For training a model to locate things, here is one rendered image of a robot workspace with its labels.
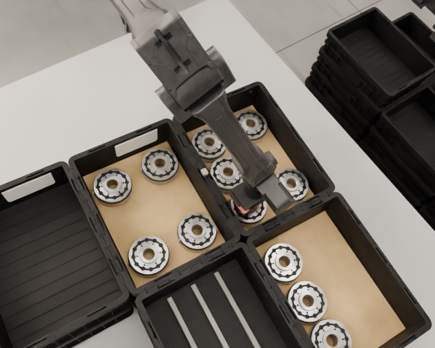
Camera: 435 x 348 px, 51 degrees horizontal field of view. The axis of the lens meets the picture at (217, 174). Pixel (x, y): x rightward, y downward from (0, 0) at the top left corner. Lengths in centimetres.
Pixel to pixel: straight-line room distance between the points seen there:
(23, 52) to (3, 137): 119
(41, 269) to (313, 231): 72
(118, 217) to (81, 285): 20
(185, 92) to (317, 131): 100
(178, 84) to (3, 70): 207
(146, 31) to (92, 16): 220
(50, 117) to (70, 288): 61
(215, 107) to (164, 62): 12
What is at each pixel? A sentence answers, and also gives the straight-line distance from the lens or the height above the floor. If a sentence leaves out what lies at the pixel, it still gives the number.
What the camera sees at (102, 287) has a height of 83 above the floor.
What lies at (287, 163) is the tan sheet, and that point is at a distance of 136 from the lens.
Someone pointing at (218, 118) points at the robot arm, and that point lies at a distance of 74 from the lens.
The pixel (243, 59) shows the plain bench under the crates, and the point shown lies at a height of 70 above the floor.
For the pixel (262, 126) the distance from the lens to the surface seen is 137.
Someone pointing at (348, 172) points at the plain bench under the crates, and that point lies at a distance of 157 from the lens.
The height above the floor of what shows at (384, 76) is 49.
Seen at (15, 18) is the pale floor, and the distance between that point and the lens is 289.
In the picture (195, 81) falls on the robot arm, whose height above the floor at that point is 147.
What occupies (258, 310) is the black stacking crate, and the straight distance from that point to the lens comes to 121.
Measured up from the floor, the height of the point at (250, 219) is 86.
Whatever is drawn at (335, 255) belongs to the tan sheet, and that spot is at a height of 83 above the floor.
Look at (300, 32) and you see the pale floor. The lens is 288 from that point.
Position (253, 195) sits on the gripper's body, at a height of 99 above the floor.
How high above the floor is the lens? 200
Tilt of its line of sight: 63 degrees down
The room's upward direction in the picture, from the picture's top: 14 degrees clockwise
